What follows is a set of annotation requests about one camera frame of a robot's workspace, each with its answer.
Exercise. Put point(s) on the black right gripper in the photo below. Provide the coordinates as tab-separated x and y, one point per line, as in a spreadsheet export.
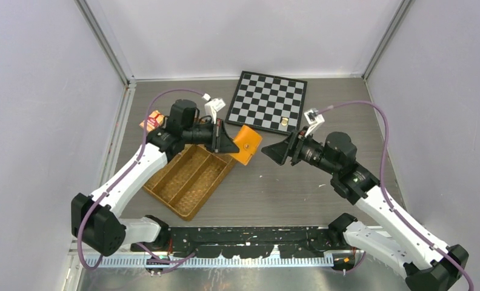
291	147

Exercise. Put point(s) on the red playing card box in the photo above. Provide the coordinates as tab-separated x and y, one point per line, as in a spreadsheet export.
154	120

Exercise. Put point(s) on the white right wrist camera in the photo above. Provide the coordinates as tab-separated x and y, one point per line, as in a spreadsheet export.
315	119

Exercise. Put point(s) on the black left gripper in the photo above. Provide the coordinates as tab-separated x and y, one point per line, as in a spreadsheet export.
220	142

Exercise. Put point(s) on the aluminium slotted rail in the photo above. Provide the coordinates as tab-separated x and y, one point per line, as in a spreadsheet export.
143	260

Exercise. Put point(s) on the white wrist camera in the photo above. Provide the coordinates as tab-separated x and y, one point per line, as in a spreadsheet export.
315	119
213	106

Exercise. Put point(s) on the woven rattan divided tray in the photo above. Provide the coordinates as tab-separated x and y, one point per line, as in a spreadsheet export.
185	184

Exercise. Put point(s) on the black white chessboard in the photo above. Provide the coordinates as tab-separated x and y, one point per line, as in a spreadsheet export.
261	100

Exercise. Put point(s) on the orange leather card holder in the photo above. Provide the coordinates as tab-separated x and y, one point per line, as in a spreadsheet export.
247	140

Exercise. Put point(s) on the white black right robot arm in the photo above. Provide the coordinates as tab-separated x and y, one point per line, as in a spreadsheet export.
422	259

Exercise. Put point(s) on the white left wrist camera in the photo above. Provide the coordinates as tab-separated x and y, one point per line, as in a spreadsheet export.
213	106

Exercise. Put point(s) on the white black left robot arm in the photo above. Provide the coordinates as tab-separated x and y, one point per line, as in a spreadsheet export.
96	218

